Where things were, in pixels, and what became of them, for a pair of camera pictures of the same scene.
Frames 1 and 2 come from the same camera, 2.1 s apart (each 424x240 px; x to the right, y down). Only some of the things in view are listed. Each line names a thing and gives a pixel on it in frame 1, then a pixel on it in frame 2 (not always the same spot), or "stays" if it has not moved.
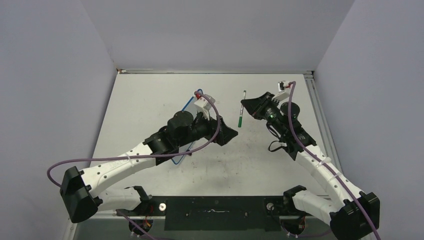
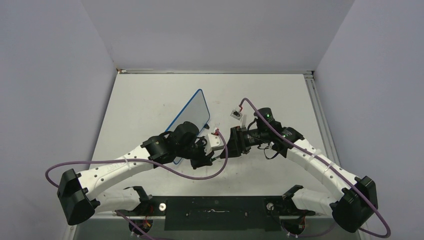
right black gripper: (256, 106) to (237, 144)
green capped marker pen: (240, 118) to (213, 159)
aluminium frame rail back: (141, 71) stays
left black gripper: (224, 134) to (203, 159)
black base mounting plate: (251, 213) stays
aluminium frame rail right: (325, 135) stays
